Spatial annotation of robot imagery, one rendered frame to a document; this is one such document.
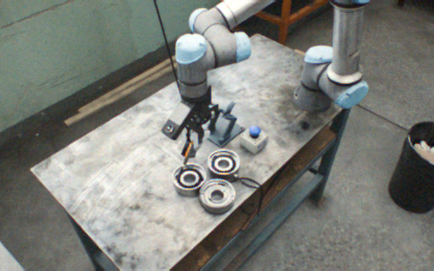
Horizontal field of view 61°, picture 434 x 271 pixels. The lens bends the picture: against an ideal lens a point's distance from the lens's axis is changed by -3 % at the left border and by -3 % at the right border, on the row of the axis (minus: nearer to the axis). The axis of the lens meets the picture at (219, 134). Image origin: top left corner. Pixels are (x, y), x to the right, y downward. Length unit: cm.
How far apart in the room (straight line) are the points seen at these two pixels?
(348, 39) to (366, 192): 132
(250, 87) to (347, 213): 99
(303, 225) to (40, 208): 145
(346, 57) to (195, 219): 67
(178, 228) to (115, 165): 33
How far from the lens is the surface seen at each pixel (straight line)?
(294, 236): 207
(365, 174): 244
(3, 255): 138
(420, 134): 229
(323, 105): 149
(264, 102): 150
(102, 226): 117
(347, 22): 115
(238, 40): 97
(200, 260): 136
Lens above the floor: 176
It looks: 45 degrees down
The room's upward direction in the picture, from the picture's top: straight up
